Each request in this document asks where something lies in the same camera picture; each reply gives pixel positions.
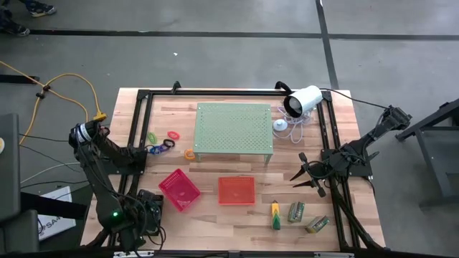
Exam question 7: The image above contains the white floor cable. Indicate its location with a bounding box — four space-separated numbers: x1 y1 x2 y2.
19 162 83 184

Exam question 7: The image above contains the red slotted plastic basket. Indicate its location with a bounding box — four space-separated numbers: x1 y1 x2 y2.
158 168 202 212

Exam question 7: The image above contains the black floor cable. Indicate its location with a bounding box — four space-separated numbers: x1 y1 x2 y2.
19 133 75 143

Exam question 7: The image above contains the white camera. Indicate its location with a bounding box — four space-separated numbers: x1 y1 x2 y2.
274 80 323 119

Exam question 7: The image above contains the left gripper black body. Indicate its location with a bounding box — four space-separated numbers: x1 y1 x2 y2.
132 188 163 234

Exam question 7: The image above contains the yellow green Crayola box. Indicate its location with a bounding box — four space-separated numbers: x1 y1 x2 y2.
270 200 282 231

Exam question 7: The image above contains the white coiled cable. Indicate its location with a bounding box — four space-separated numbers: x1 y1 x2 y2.
272 105 316 145

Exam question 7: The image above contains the orange slotted plastic basket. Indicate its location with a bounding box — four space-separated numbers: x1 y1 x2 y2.
217 176 256 206

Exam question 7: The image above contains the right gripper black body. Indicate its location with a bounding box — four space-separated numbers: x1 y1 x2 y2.
298 152 345 199

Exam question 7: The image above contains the black lamp power cable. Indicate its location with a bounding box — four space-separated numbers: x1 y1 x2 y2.
318 87 390 110

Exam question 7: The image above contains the white printed box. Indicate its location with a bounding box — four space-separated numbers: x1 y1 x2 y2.
37 186 77 242

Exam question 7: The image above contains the black floor strap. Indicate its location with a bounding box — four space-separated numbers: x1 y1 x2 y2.
0 74 40 85

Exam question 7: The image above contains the yellow extension cable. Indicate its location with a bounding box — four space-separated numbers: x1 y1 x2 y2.
0 60 108 146

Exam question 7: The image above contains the black metal table frame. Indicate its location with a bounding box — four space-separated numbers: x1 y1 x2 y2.
80 81 387 254

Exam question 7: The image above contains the green perforated metal shelf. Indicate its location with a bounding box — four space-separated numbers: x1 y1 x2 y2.
192 102 274 166

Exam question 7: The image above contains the person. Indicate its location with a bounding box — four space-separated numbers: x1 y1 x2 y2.
0 0 57 37

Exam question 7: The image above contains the grey equipment case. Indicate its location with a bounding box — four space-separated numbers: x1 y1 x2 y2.
0 113 40 254

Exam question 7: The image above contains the black metal side table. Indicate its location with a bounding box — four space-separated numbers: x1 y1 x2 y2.
395 98 459 209

